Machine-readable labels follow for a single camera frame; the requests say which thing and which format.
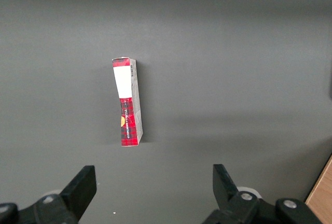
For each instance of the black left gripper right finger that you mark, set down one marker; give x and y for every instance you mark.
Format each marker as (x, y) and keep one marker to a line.
(228, 195)

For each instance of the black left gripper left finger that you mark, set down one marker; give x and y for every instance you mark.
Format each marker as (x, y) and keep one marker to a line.
(77, 193)

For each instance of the light wooden board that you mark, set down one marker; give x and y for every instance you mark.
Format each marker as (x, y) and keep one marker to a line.
(321, 195)

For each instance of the red plaid cardboard box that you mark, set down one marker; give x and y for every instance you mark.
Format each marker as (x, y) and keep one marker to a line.
(127, 102)

